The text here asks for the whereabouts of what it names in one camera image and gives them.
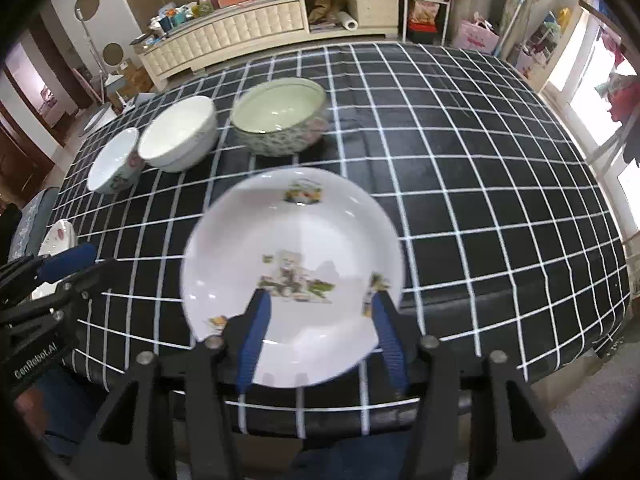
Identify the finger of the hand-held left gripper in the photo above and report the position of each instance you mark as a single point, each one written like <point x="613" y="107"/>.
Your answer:
<point x="65" y="262"/>
<point x="85" y="282"/>

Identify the white paper roll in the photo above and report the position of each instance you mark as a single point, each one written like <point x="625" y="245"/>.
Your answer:
<point x="347" y="20"/>

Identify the green patterned bowl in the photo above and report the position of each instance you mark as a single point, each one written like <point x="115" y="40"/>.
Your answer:
<point x="275" y="110"/>

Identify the white upright pole stand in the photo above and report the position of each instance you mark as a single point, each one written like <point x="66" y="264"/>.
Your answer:
<point x="92" y="55"/>

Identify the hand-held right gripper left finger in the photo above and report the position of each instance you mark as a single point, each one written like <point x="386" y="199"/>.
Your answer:
<point x="252" y="340"/>

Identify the cardboard box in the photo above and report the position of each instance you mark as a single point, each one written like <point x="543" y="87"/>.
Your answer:
<point x="135" y="77"/>

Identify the black white checked tablecloth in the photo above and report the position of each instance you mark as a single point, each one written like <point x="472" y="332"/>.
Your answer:
<point x="450" y="160"/>

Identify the cream tufted TV cabinet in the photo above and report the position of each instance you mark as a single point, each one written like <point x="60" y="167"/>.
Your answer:
<point x="240" y="35"/>

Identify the hanging clothes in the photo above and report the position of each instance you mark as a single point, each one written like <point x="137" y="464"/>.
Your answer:
<point x="620" y="95"/>

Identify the pink gift bag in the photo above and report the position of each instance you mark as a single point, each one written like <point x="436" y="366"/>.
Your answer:
<point x="477" y="35"/>

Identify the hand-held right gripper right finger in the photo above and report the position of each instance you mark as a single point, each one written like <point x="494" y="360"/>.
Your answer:
<point x="387" y="340"/>

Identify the round brown wall disc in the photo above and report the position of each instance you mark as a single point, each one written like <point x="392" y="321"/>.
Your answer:
<point x="114" y="53"/>
<point x="87" y="4"/>

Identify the white bear print plate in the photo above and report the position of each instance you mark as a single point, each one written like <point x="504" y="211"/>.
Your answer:
<point x="57" y="236"/>
<point x="300" y="230"/>

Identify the grey patterned chair cushion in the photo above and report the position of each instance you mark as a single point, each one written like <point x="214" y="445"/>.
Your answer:
<point x="30" y="220"/>

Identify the yellow bag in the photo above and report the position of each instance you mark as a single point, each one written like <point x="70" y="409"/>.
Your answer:
<point x="563" y="17"/>

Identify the small white floral bowl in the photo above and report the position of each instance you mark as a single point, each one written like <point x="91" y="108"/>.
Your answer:
<point x="112" y="160"/>

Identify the large white bowl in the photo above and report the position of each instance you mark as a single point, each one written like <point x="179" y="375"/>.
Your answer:
<point x="175" y="130"/>

